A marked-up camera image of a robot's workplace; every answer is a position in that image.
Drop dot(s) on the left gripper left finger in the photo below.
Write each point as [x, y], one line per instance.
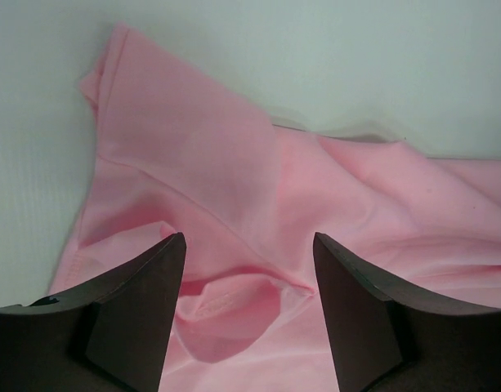
[109, 333]

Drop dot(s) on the pink t shirt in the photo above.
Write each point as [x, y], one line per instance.
[177, 152]

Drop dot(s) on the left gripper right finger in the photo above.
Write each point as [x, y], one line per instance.
[388, 334]

